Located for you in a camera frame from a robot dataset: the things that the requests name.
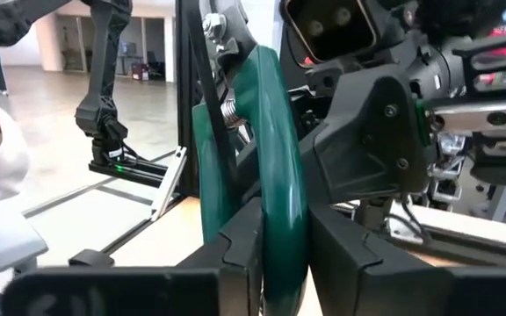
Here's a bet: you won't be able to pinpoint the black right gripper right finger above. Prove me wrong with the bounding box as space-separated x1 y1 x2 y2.
308 204 452 316

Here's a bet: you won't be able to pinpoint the green-handled pruning shears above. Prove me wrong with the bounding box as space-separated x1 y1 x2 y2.
190 4 312 316

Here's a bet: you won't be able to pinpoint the black table edge clip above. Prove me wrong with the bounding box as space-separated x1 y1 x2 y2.
68 248 116 269

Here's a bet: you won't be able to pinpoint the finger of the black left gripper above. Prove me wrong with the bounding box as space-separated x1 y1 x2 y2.
452 26 506 96
470 133 506 188

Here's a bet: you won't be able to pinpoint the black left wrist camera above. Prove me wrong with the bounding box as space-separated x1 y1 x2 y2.
278 0 380 65

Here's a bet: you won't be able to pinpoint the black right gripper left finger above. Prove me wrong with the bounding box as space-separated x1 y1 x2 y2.
177 197 265 316

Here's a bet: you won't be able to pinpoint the white metal bracket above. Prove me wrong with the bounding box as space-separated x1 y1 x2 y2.
149 146 188 223

